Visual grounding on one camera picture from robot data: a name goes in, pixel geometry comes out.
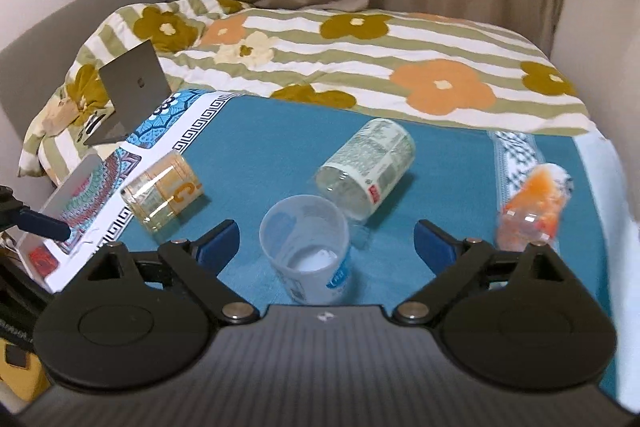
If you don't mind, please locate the white blue-logo plastic cup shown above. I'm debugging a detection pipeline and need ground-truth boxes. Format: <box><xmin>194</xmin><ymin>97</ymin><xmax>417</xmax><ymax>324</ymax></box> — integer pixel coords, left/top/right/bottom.
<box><xmin>259</xmin><ymin>194</ymin><xmax>350</xmax><ymax>306</ymax></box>

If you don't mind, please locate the clear orange-label cup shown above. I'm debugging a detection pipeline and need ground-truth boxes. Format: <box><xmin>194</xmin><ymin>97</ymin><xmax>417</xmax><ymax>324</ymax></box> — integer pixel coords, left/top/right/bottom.
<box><xmin>120</xmin><ymin>150</ymin><xmax>204</xmax><ymax>233</ymax></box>

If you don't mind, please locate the clear orange-print cup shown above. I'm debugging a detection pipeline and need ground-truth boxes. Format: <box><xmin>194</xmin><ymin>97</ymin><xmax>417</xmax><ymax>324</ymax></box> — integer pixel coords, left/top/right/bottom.
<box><xmin>496</xmin><ymin>164</ymin><xmax>574</xmax><ymax>251</ymax></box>

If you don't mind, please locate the clear white-label cup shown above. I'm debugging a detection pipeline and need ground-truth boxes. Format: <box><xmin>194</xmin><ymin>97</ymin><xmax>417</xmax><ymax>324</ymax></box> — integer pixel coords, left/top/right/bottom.
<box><xmin>314</xmin><ymin>118</ymin><xmax>416</xmax><ymax>222</ymax></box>

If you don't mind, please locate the teal patterned cloth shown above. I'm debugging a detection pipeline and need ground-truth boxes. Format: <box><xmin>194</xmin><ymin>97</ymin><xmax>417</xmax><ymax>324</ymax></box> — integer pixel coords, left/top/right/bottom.
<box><xmin>35</xmin><ymin>93</ymin><xmax>616</xmax><ymax>392</ymax></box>

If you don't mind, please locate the grey headboard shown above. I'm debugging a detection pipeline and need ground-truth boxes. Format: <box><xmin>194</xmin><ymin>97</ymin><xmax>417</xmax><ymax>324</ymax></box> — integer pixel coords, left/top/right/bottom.
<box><xmin>1</xmin><ymin>0</ymin><xmax>164</xmax><ymax>136</ymax></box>

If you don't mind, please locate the white board under cloth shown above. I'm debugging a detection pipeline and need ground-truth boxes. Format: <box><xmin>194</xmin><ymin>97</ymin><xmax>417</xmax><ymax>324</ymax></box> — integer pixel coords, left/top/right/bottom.
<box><xmin>574</xmin><ymin>130</ymin><xmax>639</xmax><ymax>413</ymax></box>

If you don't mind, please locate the grey laptop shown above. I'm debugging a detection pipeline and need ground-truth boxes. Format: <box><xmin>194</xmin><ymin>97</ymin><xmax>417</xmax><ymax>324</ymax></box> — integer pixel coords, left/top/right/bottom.
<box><xmin>84</xmin><ymin>40</ymin><xmax>171</xmax><ymax>146</ymax></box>

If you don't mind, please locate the floral striped duvet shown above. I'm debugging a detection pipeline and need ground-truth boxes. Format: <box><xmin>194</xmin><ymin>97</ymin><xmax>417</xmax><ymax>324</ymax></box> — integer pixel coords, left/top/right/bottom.
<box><xmin>17</xmin><ymin>0</ymin><xmax>593</xmax><ymax>183</ymax></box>

